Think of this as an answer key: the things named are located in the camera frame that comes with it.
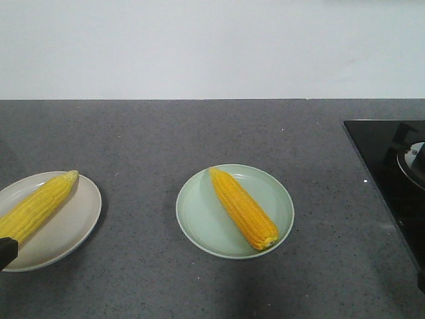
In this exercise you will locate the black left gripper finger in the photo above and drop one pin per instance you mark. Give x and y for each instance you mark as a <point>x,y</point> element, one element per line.
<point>9,249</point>

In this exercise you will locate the yellow corn cob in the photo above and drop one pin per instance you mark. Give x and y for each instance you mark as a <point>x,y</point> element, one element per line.
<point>250,219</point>
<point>29,215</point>

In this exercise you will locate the beige round plate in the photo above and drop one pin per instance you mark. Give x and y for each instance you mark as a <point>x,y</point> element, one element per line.
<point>64,232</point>

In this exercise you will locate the pale green round plate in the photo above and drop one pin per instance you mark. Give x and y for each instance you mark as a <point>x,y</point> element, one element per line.
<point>207,225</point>

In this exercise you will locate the black glass cooktop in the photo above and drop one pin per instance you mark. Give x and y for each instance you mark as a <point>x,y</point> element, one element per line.
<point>378,142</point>

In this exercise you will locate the steel pan on cooktop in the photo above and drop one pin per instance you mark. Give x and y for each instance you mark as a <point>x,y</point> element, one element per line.
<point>411,163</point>

